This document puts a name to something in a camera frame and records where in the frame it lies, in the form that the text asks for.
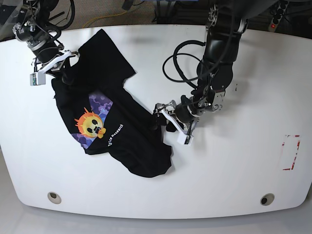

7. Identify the clear plastic bin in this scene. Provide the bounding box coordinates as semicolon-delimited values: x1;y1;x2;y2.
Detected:
0;0;28;40

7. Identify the left table cable grommet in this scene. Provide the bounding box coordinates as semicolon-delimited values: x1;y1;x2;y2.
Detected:
47;192;61;204

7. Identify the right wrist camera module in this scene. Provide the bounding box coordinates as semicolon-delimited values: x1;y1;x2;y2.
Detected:
30;72;46;86

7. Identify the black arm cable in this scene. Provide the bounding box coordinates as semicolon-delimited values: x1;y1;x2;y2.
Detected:
36;0;75;39
162;40;208;90

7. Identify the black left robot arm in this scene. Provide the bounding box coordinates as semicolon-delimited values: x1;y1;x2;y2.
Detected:
151;0;275;136

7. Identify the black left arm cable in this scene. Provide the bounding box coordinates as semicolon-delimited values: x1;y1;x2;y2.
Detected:
162;40;208;90

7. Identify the right table cable grommet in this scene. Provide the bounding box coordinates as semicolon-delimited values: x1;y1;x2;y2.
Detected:
260;194;275;206

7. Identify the yellow cable on floor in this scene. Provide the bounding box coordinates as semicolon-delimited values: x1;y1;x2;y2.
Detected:
83;9;127;29

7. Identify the red tape rectangle marking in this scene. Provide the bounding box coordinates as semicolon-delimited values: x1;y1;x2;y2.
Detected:
280;135;301;171

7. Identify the table cable grommet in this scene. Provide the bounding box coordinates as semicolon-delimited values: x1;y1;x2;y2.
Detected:
260;194;275;206
47;192;61;204

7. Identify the black graphic T-shirt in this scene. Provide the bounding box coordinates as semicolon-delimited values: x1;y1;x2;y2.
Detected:
51;30;172;178

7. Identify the power strip with red light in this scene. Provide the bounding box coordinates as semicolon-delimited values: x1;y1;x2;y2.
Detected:
268;0;290;32

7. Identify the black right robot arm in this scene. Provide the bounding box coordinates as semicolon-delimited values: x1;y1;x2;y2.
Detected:
13;0;79;86

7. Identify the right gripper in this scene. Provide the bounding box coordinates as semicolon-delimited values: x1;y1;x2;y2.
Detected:
32;46;80;84

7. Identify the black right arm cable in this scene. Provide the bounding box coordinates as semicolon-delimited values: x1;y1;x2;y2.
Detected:
36;0;75;39

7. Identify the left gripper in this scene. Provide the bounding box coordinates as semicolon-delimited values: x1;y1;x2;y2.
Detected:
149;96;199;135

